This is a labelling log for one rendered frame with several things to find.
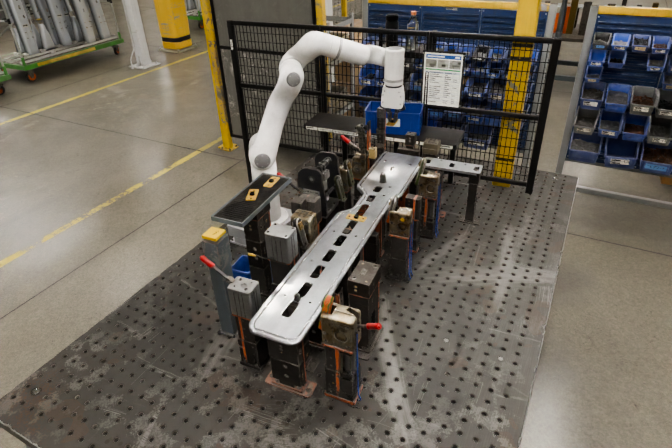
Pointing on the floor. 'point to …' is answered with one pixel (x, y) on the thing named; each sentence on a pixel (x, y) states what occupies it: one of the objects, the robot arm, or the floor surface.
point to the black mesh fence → (382, 87)
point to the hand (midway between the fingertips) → (392, 117)
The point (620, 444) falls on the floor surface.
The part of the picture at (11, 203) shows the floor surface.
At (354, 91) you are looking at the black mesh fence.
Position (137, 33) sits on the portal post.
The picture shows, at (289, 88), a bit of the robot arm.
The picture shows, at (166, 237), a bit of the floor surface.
